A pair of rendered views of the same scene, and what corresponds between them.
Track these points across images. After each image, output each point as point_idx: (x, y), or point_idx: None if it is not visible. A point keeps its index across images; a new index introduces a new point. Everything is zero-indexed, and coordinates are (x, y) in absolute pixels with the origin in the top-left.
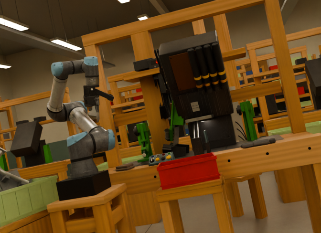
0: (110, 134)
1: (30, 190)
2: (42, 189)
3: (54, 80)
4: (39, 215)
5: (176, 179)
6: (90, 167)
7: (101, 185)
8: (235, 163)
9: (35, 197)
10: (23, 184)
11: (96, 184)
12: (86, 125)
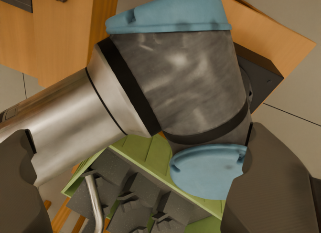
0: (218, 18)
1: (164, 168)
2: (145, 152)
3: None
4: (163, 135)
5: None
6: (247, 86)
7: (239, 47)
8: None
9: (162, 155)
10: (102, 180)
11: (264, 62)
12: (74, 162)
